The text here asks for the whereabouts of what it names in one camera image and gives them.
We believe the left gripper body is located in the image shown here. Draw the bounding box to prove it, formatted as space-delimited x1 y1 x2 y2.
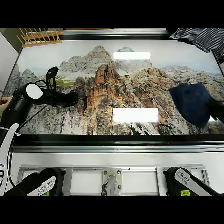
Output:
49 90 80 109

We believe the black cable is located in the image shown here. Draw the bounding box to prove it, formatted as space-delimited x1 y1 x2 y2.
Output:
16 104 50 131

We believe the silver frame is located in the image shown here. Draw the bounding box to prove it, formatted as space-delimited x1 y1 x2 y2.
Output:
0 28 224 197

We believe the dark blue garment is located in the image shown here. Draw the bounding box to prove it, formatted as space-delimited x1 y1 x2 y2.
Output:
168 82 215 130

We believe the striped shirt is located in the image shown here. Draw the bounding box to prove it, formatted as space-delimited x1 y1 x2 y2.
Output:
169 28 224 62

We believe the brown wooden rack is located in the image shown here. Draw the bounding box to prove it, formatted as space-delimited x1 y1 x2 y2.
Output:
17 28 65 47

